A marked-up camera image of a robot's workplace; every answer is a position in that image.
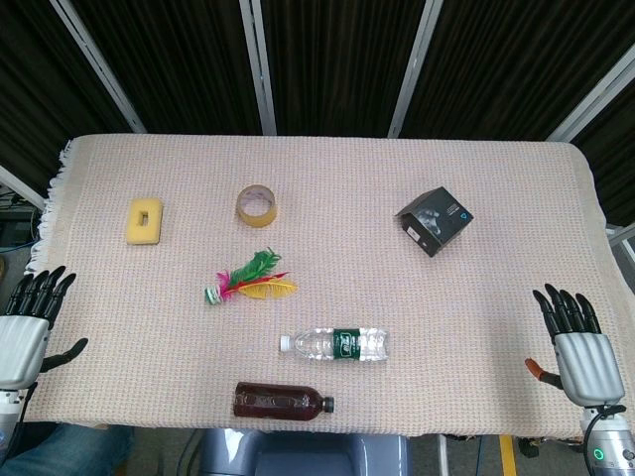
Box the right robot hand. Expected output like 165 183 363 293
525 283 626 410

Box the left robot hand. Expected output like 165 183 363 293
0 266 89 392

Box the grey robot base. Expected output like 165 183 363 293
190 428 413 476

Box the yellow sponge with hole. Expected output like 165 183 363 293
125 197 166 246

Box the colourful feather shuttlecock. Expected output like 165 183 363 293
203 247 301 304

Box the clear water bottle green label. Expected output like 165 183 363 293
279 326 391 364

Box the dark brown drink bottle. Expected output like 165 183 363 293
233 381 336 421

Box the blue jeans leg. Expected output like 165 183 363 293
0 423 136 476

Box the black cardboard box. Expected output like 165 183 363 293
394 185 474 259

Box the brown packing tape roll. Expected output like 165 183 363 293
235 183 279 229

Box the beige woven tablecloth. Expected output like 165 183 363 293
22 133 626 442

